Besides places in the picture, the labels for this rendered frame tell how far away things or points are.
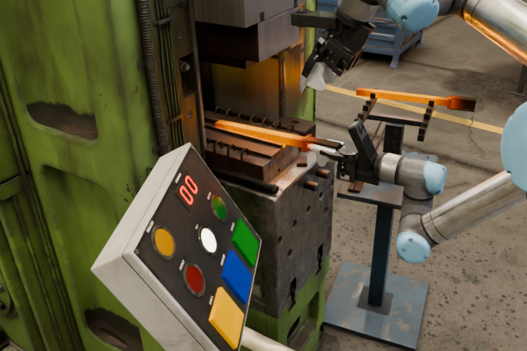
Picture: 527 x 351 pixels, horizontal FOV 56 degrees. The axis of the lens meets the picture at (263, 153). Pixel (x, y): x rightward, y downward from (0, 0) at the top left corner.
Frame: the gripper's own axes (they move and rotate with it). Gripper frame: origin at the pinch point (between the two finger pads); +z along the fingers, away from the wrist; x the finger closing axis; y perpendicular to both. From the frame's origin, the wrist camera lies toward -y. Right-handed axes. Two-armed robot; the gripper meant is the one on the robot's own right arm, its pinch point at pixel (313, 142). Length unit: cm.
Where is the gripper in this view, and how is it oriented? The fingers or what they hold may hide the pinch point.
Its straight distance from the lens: 138.0
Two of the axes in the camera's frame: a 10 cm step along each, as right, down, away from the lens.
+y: 0.5, 8.8, 4.8
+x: 5.3, -4.3, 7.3
